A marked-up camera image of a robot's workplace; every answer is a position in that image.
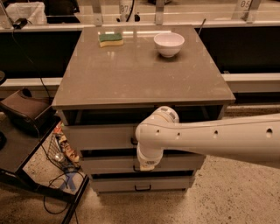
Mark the grey top drawer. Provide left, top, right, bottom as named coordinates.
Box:
left=62, top=124, right=137, bottom=151

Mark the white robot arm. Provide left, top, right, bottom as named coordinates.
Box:
left=136, top=106, right=280, bottom=171

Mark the grey bottom drawer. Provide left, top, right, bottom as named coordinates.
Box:
left=91, top=176, right=194, bottom=193

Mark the grey drawer cabinet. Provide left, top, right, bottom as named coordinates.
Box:
left=52, top=25, right=235, bottom=181

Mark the white bowl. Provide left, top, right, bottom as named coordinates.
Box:
left=153, top=32, right=185, bottom=58

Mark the black side cart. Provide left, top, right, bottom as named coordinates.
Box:
left=0, top=115, right=89, bottom=224

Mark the green yellow sponge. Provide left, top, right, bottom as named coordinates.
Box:
left=99, top=33, right=123, bottom=47

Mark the white plastic bin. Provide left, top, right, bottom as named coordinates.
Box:
left=6, top=2, right=47, bottom=25

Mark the black power adapter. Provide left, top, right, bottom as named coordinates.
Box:
left=12, top=18, right=28, bottom=29

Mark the wire basket with snacks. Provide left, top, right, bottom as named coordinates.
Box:
left=47, top=122, right=80, bottom=171

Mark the black floor cable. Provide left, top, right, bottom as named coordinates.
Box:
left=42, top=169, right=86, bottom=224

